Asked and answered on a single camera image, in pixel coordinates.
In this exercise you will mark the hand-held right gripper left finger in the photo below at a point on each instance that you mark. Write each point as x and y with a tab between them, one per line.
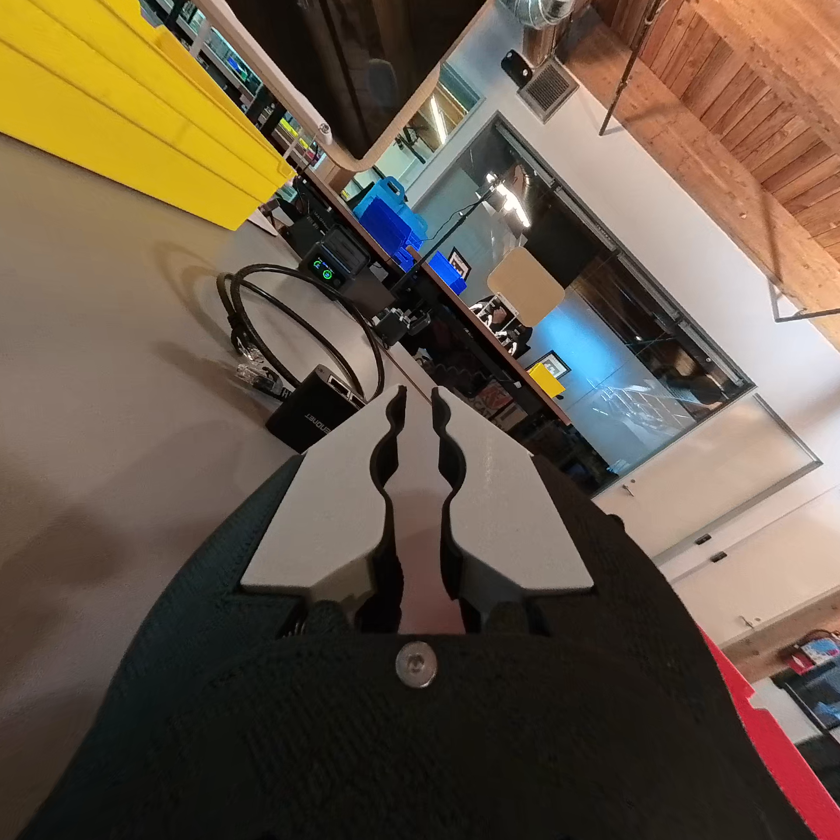
321	518

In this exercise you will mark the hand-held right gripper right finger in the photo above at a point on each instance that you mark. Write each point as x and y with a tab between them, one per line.
512	525

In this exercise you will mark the black network switch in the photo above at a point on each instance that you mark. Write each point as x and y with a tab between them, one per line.
308	413

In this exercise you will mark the small yellow box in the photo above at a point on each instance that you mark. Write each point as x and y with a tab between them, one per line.
548	382

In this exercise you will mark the framed black white tag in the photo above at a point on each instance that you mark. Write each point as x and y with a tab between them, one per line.
460	262
556	361

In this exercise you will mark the white door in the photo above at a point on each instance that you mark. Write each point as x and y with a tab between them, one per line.
774	577
709	472

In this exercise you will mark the brown background desk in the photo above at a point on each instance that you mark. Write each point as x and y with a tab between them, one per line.
459	303

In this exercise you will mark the beige rounded panel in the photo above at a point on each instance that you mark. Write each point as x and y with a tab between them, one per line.
525	285

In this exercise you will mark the blue plastic bin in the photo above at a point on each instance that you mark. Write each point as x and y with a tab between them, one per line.
447	275
387	216

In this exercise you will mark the black power station green display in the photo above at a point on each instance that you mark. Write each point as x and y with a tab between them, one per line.
341	253

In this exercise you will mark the red plastic bin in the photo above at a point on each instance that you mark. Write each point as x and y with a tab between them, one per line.
774	754

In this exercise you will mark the metal air vent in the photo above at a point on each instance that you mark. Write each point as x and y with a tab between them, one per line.
548	88

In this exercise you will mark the dark wood-framed screen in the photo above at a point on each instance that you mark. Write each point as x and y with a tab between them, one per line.
341	65

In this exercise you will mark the yellow plastic bin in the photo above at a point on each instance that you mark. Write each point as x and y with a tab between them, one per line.
98	98

